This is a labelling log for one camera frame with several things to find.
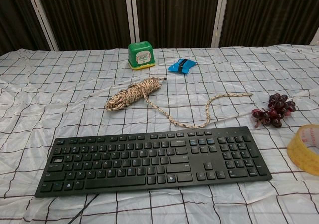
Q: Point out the black keyboard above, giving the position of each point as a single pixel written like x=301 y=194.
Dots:
x=139 y=159

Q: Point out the dark red grape bunch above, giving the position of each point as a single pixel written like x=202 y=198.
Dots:
x=276 y=107

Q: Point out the green plastic box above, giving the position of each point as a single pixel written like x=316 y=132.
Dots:
x=140 y=54

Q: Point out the white checked tablecloth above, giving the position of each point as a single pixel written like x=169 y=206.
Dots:
x=62 y=97

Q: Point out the blue snack packet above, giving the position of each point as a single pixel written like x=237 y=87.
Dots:
x=178 y=66

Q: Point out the yellow transparent tape roll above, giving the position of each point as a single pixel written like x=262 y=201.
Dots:
x=299 y=156

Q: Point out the white partition frame post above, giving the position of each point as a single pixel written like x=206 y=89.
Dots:
x=41 y=17
x=220 y=15
x=133 y=17

